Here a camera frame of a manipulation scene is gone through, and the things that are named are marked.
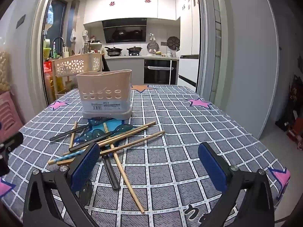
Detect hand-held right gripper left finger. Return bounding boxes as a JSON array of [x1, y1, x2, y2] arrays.
[[22, 142, 102, 227]]

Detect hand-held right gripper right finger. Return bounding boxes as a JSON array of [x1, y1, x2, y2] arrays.
[[198, 142, 276, 227]]

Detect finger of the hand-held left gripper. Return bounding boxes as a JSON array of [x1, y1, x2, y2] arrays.
[[0, 132, 24, 151]]

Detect blue patterned chopstick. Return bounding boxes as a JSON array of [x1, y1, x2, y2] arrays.
[[62, 149, 85, 162]]

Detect beige plastic utensil holder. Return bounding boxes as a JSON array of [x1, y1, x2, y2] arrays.
[[76, 69, 133, 120]]

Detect pink plastic stool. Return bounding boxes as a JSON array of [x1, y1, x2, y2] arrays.
[[0, 91, 24, 143]]

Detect blue checked star tablecloth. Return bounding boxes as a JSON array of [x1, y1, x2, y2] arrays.
[[0, 84, 291, 227]]

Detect pile of red items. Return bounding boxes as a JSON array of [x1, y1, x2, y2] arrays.
[[276, 74, 303, 150]]

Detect beige flower-cutout basket cart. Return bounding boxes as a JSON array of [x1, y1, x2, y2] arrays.
[[52, 53, 104, 94]]

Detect black hanging cloth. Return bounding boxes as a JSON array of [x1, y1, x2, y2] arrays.
[[102, 56, 111, 73]]

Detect black built-in oven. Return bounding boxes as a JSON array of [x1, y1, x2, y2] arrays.
[[143, 59, 178, 85]]

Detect black kitchen faucet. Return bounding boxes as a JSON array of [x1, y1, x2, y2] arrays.
[[52, 37, 66, 53]]

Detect black wok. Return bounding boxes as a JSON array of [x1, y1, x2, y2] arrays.
[[105, 47, 123, 56]]

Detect white refrigerator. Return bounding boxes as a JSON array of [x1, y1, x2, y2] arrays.
[[177, 0, 202, 88]]

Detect round dark divided tray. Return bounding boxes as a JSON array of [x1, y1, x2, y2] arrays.
[[167, 36, 180, 50]]

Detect round metal steamer rack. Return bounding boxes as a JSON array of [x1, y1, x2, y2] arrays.
[[146, 35, 159, 54]]

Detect black range hood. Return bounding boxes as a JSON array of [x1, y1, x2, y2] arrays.
[[102, 18, 148, 44]]

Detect white upper cabinets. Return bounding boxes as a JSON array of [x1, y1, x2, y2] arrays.
[[83, 0, 177, 25]]

